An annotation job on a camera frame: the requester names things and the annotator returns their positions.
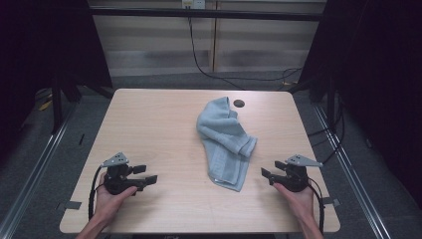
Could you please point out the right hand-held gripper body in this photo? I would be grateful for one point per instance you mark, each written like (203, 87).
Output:
(293, 179)

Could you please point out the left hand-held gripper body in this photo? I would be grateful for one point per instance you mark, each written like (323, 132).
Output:
(116, 179)

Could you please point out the light blue towel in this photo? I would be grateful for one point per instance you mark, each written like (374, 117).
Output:
(225, 142)

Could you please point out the person's right hand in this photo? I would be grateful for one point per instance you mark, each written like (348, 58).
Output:
(298, 202)

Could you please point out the person's left hand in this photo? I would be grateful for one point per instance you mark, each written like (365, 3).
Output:
(107, 202)

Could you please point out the grey tape strip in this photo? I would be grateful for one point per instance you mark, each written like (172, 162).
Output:
(73, 205)
(331, 201)

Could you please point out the small black floor item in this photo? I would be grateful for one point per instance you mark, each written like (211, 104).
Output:
(81, 139)

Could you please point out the black round table grommet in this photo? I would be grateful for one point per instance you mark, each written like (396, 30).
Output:
(239, 103)

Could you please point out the black metal stand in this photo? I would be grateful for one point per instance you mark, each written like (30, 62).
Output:
(57, 106)

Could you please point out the yellow object on floor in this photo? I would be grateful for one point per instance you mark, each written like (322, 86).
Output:
(45, 105)

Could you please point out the dark curtain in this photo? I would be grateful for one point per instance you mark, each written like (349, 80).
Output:
(40, 49)
(381, 83)

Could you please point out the black horizontal metal bar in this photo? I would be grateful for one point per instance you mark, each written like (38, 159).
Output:
(205, 14)

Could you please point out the white power outlet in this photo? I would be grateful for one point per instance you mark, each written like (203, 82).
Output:
(194, 4)

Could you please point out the metal floor rail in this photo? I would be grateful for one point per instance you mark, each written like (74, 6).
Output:
(351, 172)
(36, 172)

